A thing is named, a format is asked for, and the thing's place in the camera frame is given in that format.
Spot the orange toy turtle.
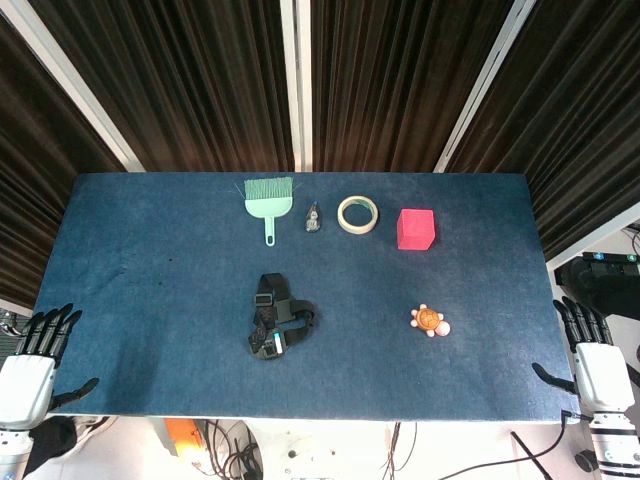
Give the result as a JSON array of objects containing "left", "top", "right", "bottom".
[{"left": 410, "top": 303, "right": 452, "bottom": 339}]

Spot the black strap harness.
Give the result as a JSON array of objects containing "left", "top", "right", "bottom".
[{"left": 246, "top": 272, "right": 320, "bottom": 359}]

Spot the white frame post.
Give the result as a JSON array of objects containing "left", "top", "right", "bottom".
[
  {"left": 544, "top": 200, "right": 640, "bottom": 274},
  {"left": 278, "top": 0, "right": 314, "bottom": 174},
  {"left": 0, "top": 0, "right": 146, "bottom": 174},
  {"left": 432, "top": 0, "right": 531, "bottom": 175}
]

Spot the mint green hand brush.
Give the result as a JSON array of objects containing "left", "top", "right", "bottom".
[{"left": 233, "top": 176, "right": 300, "bottom": 248}]

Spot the black equipment case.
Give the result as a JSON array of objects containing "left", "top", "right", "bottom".
[{"left": 554, "top": 251, "right": 640, "bottom": 321}]

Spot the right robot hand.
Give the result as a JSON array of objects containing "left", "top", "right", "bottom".
[{"left": 531, "top": 296, "right": 636, "bottom": 414}]

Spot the blue table cloth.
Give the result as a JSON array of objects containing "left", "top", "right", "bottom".
[{"left": 33, "top": 172, "right": 576, "bottom": 421}]

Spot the orange device under table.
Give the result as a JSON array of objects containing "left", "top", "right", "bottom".
[{"left": 158, "top": 418, "right": 207, "bottom": 457}]

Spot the black cable bundle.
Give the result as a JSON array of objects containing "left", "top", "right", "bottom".
[{"left": 197, "top": 419, "right": 264, "bottom": 480}]

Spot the dark brown curtain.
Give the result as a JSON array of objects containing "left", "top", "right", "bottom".
[{"left": 0, "top": 0, "right": 640, "bottom": 311}]

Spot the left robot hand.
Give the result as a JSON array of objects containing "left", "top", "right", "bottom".
[{"left": 0, "top": 302, "right": 100, "bottom": 432}]

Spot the red cube block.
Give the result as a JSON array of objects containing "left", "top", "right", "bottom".
[{"left": 396, "top": 208, "right": 437, "bottom": 252}]

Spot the beige masking tape roll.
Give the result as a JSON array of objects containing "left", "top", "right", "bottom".
[{"left": 336, "top": 194, "right": 380, "bottom": 234}]

